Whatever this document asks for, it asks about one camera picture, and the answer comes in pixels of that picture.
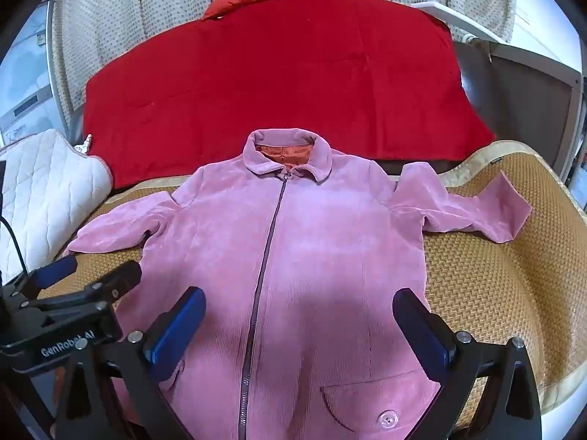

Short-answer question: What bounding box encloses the white quilted cushion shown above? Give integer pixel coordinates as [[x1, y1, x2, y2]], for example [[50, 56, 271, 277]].
[[0, 128, 114, 285]]

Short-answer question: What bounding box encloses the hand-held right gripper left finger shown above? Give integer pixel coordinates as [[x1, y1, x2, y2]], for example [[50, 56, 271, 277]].
[[52, 286, 207, 440]]

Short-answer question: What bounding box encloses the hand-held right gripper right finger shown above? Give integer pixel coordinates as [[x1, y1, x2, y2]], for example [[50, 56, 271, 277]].
[[392, 288, 544, 440]]

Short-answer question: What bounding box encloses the woven bamboo mat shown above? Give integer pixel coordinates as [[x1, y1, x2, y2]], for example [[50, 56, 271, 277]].
[[37, 140, 587, 429]]

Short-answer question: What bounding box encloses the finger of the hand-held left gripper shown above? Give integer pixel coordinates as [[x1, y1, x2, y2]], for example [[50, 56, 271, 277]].
[[18, 256, 79, 296], [85, 260, 143, 304]]

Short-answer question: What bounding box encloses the beige dotted cover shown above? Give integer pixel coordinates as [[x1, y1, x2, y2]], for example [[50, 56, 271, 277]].
[[50, 0, 519, 147]]

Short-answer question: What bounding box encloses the pink corduroy jacket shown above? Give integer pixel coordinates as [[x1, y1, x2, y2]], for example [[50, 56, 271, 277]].
[[62, 128, 533, 440]]

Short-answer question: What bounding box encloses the black cable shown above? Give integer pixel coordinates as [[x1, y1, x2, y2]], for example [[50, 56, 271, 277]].
[[0, 213, 30, 280]]

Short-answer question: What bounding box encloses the glass window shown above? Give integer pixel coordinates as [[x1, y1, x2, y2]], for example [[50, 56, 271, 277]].
[[0, 0, 69, 147]]

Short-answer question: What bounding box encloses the red blanket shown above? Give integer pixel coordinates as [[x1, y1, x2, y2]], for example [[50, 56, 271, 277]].
[[81, 2, 498, 191]]

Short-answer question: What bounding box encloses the white shelf board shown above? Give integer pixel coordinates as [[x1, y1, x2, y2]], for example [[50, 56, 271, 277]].
[[410, 1, 493, 40]]

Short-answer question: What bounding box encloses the grey wooden furniture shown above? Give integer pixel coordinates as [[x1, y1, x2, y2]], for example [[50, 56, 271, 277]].
[[452, 39, 587, 184]]

